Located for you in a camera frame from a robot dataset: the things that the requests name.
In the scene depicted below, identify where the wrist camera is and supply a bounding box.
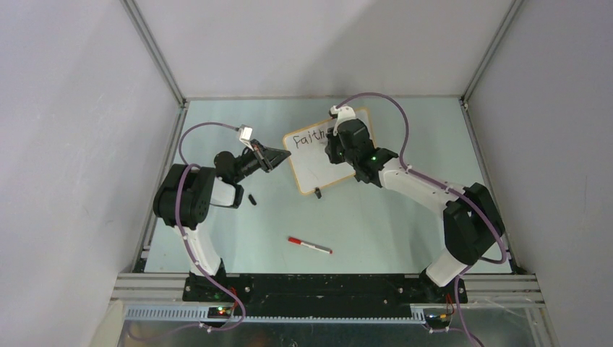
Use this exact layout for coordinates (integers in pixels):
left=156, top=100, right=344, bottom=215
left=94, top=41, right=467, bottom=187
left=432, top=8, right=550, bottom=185
left=237, top=124, right=253, bottom=150
left=329, top=105, right=356, bottom=136

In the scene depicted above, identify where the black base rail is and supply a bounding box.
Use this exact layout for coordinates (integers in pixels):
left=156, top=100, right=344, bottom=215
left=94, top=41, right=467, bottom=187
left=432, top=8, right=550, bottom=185
left=182, top=273, right=468, bottom=318

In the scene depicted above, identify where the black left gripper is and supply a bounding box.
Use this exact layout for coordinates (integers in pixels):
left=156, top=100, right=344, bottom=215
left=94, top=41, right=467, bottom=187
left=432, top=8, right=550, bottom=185
left=232, top=139, right=289, bottom=183

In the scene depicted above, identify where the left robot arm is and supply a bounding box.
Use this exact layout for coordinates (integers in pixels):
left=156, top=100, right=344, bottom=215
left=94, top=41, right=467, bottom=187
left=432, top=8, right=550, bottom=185
left=153, top=140, right=291, bottom=301

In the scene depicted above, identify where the red whiteboard marker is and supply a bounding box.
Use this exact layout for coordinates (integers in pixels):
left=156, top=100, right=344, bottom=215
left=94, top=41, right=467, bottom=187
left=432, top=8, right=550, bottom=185
left=288, top=236, right=333, bottom=254

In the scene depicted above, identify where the white whiteboard yellow frame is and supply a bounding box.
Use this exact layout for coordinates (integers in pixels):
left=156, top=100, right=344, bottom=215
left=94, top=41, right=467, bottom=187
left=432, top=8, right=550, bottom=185
left=283, top=119, right=355, bottom=195

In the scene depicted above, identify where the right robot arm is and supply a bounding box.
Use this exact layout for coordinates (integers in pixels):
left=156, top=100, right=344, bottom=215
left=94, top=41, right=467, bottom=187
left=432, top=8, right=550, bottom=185
left=325, top=119, right=507, bottom=302

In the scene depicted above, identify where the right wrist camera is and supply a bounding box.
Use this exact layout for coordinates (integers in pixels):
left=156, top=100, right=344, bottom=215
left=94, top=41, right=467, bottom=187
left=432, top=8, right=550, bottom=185
left=329, top=105, right=356, bottom=136

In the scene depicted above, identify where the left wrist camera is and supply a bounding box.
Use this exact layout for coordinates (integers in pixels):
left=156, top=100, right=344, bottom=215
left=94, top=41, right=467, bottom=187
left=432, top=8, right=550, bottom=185
left=237, top=124, right=253, bottom=150

